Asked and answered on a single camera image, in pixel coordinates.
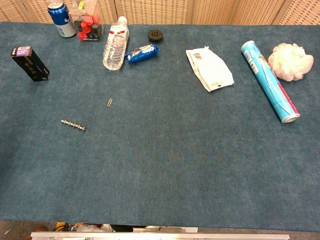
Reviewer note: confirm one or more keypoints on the white plastic pouch with barcode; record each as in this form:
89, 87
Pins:
209, 69

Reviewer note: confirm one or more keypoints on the clear plastic water bottle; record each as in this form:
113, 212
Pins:
116, 46

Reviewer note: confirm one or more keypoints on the metal paper clip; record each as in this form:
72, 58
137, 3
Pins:
109, 102

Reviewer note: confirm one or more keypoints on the black round chess piece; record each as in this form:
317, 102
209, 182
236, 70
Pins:
156, 35

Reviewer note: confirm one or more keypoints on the black rectangular carton box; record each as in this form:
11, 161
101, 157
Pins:
29, 64

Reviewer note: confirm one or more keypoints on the silver beaded metal chain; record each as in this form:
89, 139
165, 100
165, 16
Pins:
74, 125

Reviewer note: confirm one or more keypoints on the woven folding screen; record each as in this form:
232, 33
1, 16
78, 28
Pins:
160, 11

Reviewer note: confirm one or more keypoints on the orange and black object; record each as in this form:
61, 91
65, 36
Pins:
87, 23

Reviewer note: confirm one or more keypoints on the pale pink bath pouf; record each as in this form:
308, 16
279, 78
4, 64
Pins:
291, 61

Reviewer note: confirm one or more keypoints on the blue Oreo cookie pack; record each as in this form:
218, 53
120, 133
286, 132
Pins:
142, 53

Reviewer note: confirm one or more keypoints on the blue felt table cloth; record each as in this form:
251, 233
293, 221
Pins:
160, 140

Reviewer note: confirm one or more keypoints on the light blue plastic wrap roll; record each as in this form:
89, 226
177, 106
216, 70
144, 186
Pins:
269, 80

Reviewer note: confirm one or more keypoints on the aluminium profile rail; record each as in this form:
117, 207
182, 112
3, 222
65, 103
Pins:
160, 235

